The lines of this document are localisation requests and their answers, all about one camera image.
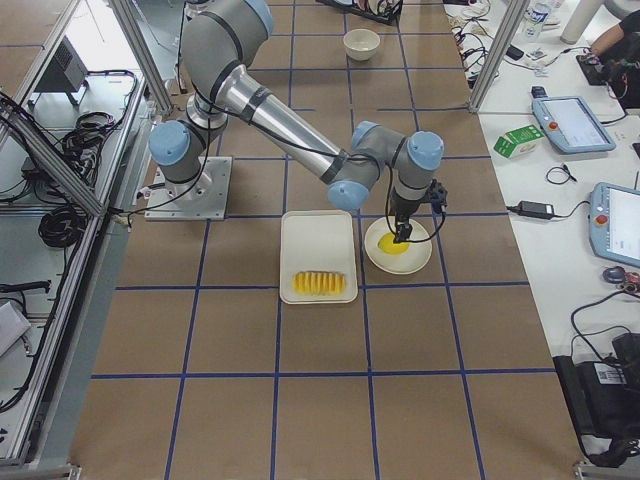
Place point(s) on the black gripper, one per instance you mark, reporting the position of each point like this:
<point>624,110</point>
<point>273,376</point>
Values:
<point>401,210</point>

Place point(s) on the yellow lemon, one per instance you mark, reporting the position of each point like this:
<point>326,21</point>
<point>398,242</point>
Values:
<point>388,245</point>

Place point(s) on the cream bowl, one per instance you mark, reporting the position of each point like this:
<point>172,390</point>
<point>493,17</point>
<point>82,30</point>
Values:
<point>361,44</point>

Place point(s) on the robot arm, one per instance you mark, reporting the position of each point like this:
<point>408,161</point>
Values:
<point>218,44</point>

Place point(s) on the cream round plate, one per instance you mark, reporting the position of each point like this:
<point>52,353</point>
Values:
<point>411,261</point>

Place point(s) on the cream rectangular tray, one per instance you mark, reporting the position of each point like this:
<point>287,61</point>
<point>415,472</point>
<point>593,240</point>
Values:
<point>321,240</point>

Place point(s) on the sliced yellow bread loaf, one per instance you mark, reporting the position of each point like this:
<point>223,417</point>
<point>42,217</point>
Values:
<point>319,283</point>

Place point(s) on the black laptop charger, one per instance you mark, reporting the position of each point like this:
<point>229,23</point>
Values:
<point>533,209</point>

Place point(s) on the green white carton box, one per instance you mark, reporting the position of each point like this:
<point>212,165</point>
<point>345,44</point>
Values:
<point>518,142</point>

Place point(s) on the blue teach pendant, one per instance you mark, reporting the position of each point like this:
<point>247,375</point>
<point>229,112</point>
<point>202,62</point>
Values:
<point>614,223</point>
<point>571,126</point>

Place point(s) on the black dish rack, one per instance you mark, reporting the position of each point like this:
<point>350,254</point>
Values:
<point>386,12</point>

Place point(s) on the grey control box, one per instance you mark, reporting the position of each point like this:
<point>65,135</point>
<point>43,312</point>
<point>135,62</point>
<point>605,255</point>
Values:
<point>66,73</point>

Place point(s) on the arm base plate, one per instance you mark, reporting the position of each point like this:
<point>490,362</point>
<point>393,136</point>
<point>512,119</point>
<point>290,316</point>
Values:
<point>202,199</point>

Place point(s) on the aluminium frame post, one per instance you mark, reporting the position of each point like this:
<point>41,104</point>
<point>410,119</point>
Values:
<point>502,40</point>

